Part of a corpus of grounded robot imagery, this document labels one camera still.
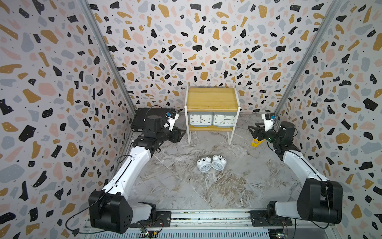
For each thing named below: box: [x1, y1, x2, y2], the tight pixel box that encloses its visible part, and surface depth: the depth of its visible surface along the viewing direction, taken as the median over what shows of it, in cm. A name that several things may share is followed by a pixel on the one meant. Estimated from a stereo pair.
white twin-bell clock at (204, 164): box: [196, 156, 212, 173], surface depth 87 cm
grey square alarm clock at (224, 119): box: [212, 111, 238, 129], surface depth 91 cm
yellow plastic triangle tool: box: [251, 137, 266, 148], surface depth 105 cm
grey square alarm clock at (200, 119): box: [188, 111, 214, 127], surface depth 92 cm
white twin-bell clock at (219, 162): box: [211, 154, 227, 171], surface depth 88 cm
